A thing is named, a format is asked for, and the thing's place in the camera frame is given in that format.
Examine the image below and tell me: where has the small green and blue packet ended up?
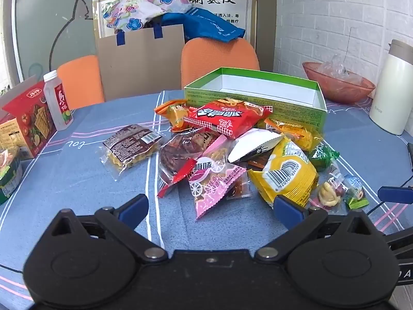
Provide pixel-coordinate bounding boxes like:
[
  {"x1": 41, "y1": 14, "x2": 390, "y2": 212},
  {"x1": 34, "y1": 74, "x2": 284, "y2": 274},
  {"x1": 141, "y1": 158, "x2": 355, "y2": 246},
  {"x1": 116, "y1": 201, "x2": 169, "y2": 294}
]
[{"x1": 342, "y1": 174, "x2": 370, "y2": 210}]

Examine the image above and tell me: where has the white poster board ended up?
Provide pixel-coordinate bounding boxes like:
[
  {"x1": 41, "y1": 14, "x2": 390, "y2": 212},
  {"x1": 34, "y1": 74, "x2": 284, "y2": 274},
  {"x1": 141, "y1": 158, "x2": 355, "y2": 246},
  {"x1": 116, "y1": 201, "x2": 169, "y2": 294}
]
[{"x1": 92, "y1": 0, "x2": 259, "y2": 59}]

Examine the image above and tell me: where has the red cracker box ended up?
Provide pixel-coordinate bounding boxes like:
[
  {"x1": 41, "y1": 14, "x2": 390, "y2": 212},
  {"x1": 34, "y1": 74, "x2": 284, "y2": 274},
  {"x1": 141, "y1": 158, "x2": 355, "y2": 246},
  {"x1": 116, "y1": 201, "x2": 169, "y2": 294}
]
[{"x1": 0, "y1": 74, "x2": 58, "y2": 160}]

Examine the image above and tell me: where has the cardboard panel with blue handles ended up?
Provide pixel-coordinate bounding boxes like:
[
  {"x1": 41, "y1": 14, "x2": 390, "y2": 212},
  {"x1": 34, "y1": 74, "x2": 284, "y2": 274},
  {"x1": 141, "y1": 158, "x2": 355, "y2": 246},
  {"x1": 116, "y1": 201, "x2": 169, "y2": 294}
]
[{"x1": 95, "y1": 24, "x2": 186, "y2": 101}]

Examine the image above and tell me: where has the white thermos kettle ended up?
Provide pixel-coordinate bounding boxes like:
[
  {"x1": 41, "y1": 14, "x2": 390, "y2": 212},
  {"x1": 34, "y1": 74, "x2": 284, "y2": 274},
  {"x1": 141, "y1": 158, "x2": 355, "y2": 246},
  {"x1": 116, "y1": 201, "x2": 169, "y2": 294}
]
[{"x1": 369, "y1": 39, "x2": 413, "y2": 135}]

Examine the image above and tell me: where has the red snack packet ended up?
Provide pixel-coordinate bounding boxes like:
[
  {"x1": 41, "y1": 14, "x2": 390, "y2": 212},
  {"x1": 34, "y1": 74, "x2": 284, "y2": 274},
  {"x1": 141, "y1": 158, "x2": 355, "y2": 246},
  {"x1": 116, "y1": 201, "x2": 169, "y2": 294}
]
[{"x1": 187, "y1": 98, "x2": 273, "y2": 139}]

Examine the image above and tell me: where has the blue striped tablecloth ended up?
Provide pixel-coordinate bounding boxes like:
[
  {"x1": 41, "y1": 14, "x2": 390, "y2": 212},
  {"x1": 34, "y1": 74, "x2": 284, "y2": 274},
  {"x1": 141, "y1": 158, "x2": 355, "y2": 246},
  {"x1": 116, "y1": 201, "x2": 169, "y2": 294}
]
[{"x1": 0, "y1": 89, "x2": 413, "y2": 310}]

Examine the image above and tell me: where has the orange and yellow snack packet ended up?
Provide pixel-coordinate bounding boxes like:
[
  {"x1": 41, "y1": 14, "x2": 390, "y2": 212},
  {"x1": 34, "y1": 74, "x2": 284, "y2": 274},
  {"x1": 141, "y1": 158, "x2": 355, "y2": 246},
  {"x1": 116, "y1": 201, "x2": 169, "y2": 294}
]
[{"x1": 265, "y1": 118, "x2": 323, "y2": 152}]

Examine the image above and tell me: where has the clear candy packet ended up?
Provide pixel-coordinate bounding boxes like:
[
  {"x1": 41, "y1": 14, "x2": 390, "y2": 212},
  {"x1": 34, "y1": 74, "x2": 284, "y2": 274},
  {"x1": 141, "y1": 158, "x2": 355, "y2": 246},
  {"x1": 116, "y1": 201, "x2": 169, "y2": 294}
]
[{"x1": 308, "y1": 171, "x2": 347, "y2": 215}]

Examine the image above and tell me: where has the green snack container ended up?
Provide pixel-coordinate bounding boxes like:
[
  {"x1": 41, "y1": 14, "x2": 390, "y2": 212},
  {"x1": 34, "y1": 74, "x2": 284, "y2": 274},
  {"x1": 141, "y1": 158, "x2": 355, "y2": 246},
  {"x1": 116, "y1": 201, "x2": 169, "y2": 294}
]
[{"x1": 0, "y1": 147, "x2": 24, "y2": 205}]

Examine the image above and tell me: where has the red plastic bowl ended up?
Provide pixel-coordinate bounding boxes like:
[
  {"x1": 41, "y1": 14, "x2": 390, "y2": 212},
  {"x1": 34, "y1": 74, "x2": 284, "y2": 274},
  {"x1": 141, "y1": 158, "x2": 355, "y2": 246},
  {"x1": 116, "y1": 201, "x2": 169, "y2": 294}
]
[{"x1": 302, "y1": 61, "x2": 376, "y2": 105}]

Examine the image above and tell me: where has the dark brown snack packet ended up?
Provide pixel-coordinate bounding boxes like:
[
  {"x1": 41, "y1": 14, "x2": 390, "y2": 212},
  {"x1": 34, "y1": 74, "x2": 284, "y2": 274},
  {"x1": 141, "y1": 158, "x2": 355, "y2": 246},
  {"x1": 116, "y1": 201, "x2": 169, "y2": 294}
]
[{"x1": 245, "y1": 153, "x2": 275, "y2": 171}]

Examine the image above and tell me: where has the floral cloth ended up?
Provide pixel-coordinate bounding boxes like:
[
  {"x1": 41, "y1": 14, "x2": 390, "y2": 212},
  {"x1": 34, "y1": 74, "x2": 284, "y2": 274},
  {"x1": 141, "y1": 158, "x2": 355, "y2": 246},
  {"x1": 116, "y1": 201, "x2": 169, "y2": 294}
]
[{"x1": 102, "y1": 0, "x2": 194, "y2": 33}]

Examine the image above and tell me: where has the clear plastic wrap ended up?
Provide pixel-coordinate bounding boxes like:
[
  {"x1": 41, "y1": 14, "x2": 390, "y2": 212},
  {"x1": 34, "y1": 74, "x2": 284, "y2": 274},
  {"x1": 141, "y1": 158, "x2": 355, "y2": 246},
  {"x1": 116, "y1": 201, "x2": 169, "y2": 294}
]
[{"x1": 318, "y1": 54, "x2": 362, "y2": 83}]

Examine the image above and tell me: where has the white bottle with red label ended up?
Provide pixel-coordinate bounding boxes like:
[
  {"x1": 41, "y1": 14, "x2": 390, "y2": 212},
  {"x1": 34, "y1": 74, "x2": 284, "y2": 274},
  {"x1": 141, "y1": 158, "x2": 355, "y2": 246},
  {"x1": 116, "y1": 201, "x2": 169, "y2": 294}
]
[{"x1": 43, "y1": 70, "x2": 74, "y2": 132}]

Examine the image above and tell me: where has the brown label snack packet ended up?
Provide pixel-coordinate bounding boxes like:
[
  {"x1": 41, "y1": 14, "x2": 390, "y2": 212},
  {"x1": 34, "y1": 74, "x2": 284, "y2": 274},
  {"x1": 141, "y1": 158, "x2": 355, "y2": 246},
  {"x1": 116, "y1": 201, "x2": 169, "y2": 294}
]
[{"x1": 100, "y1": 124, "x2": 163, "y2": 181}]

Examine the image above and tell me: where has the small green snack packet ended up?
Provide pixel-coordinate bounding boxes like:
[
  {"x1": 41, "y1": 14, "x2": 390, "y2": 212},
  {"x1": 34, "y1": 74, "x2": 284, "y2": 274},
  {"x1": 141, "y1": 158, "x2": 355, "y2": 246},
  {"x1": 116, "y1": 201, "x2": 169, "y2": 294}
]
[{"x1": 306, "y1": 144, "x2": 341, "y2": 172}]

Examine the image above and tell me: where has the orange chair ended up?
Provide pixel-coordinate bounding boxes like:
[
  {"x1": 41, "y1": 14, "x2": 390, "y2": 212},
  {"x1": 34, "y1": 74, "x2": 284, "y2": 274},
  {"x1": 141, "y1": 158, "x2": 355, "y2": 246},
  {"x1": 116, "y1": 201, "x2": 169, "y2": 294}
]
[
  {"x1": 181, "y1": 38, "x2": 260, "y2": 89},
  {"x1": 56, "y1": 55, "x2": 105, "y2": 110}
]

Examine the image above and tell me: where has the clear packet of brown cake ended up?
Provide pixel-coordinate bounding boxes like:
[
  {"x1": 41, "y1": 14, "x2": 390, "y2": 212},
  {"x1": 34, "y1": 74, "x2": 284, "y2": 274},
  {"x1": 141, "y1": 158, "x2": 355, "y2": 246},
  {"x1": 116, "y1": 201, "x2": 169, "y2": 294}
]
[{"x1": 157, "y1": 127, "x2": 226, "y2": 199}]

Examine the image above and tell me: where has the blue bag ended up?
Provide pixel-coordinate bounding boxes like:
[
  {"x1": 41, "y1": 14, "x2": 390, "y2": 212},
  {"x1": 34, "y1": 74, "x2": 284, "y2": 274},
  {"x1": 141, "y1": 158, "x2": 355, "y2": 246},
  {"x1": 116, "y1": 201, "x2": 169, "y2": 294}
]
[{"x1": 161, "y1": 8, "x2": 246, "y2": 43}]

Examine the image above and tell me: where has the pink snack packet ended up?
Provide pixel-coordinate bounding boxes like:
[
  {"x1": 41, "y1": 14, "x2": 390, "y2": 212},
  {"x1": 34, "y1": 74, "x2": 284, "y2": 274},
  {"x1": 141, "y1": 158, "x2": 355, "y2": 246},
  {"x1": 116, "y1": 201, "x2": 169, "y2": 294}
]
[{"x1": 187, "y1": 134, "x2": 247, "y2": 222}]

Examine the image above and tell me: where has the black cable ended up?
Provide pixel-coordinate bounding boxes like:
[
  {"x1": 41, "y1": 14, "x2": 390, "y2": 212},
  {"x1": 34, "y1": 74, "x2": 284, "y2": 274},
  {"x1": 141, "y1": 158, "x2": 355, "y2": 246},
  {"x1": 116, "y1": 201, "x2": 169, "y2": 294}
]
[{"x1": 0, "y1": 262, "x2": 25, "y2": 274}]

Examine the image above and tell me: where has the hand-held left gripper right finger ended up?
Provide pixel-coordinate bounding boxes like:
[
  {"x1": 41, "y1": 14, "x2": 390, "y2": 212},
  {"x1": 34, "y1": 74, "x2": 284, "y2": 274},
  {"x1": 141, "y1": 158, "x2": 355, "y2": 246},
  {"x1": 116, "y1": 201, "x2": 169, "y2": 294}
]
[{"x1": 255, "y1": 195, "x2": 384, "y2": 262}]

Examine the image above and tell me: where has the green cardboard box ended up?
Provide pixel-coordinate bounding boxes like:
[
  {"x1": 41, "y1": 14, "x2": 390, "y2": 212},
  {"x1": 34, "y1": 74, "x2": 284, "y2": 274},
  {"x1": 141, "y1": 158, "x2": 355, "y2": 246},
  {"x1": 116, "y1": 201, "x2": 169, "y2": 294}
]
[{"x1": 183, "y1": 67, "x2": 327, "y2": 129}]

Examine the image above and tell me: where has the white snack packet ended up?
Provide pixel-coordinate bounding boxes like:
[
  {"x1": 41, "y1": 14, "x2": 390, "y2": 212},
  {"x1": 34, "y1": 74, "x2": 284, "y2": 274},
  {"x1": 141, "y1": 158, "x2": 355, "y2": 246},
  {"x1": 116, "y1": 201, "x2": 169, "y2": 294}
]
[{"x1": 227, "y1": 128, "x2": 284, "y2": 162}]

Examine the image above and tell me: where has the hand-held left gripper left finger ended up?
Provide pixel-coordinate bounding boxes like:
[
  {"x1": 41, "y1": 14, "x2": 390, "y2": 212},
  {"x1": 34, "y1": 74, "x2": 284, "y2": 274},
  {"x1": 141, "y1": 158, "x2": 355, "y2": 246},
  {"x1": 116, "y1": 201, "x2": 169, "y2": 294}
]
[{"x1": 48, "y1": 194, "x2": 168, "y2": 264}]

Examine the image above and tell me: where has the small brown sachet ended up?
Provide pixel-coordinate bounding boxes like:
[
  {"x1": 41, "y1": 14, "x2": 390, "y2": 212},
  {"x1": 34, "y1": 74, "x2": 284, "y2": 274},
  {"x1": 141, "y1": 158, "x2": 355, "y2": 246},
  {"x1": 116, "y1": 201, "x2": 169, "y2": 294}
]
[{"x1": 226, "y1": 171, "x2": 253, "y2": 200}]

